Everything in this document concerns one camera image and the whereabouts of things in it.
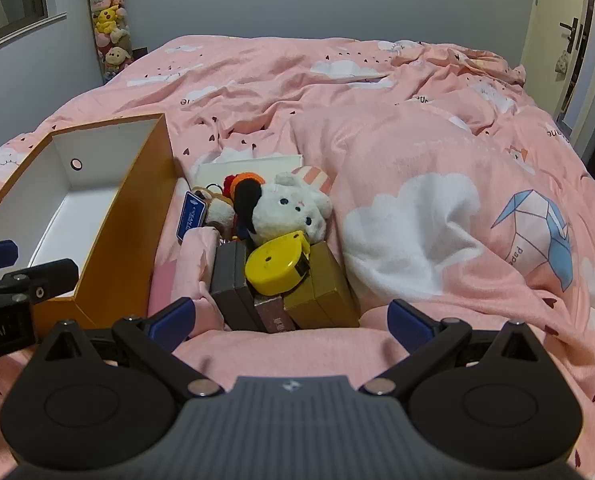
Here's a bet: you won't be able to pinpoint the pink cylinder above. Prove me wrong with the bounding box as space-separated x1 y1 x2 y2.
149 261 181 317

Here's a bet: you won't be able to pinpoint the white box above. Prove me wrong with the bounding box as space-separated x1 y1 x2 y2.
195 154 303 191

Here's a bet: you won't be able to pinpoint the metal door handle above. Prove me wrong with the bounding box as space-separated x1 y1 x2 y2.
560 17 581 53

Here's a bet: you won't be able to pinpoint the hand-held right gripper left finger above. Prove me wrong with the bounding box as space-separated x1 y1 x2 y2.
30 297 226 398

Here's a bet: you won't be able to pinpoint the brown plush keychain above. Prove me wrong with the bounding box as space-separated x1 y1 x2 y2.
192 185 236 231

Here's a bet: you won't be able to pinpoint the orange crochet ball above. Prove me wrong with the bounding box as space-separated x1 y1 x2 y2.
225 172 266 198

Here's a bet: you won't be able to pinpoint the gold box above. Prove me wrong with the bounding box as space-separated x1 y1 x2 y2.
284 241 361 329

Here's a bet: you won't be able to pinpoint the pink cloud print blanket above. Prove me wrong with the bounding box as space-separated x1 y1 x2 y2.
0 35 595 480

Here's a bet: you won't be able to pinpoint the pink cloth pouch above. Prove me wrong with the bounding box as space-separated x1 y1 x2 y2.
174 227 221 306

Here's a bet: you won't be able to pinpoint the white dog plush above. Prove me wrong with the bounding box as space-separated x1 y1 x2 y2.
230 164 338 246

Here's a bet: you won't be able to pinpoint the blue card tag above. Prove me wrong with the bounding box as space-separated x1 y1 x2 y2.
176 191 207 242

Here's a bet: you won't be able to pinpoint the dark grey box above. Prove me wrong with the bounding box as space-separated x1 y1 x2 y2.
209 241 268 333

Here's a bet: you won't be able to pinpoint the stuffed toys on floor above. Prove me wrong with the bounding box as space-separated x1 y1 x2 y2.
80 0 133 83

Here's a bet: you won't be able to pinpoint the orange cardboard box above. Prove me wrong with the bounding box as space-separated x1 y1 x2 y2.
0 112 176 341

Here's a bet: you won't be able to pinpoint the yellow tape measure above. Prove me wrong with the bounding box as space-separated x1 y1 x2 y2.
245 230 312 296

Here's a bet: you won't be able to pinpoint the starry card box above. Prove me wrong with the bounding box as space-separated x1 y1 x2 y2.
254 294 297 333

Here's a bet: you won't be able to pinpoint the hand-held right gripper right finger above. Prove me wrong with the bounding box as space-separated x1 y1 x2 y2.
357 298 551 397

